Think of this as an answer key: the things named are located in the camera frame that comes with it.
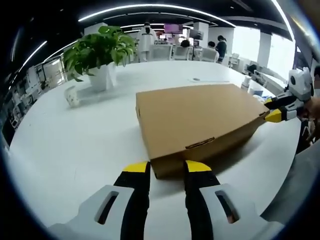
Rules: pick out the green potted plant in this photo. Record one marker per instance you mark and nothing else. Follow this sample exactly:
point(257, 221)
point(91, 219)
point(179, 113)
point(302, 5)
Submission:
point(100, 55)

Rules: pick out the brown cardboard shoe box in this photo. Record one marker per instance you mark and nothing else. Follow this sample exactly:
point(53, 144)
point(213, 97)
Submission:
point(195, 117)

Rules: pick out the dark desk monitor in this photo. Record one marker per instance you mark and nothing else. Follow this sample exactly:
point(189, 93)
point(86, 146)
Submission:
point(196, 34)

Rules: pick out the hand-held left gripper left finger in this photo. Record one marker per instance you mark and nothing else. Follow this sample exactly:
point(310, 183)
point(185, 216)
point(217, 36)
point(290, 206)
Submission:
point(125, 197)

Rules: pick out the short ceiling light strip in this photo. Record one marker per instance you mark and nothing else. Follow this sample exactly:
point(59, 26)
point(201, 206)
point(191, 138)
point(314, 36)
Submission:
point(283, 18)

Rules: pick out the long curved ceiling light strip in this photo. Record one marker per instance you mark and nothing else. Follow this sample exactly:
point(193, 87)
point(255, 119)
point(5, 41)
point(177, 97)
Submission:
point(155, 7)

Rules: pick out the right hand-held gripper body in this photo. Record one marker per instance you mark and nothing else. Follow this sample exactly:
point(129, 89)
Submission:
point(302, 85)

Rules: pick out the white office chair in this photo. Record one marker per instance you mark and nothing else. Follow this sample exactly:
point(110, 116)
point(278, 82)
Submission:
point(161, 52)
point(208, 54)
point(181, 53)

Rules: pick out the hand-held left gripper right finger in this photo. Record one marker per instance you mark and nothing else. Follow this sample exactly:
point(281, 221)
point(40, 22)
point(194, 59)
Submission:
point(207, 207)

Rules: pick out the person's right hand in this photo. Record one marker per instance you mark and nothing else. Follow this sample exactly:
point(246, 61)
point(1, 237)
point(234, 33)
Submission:
point(312, 108)

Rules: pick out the purple lit monitor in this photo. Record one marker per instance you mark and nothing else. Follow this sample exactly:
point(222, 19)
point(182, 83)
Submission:
point(173, 28)

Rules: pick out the white patterned paper cup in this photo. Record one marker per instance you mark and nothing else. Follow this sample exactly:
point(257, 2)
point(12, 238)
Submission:
point(72, 97)

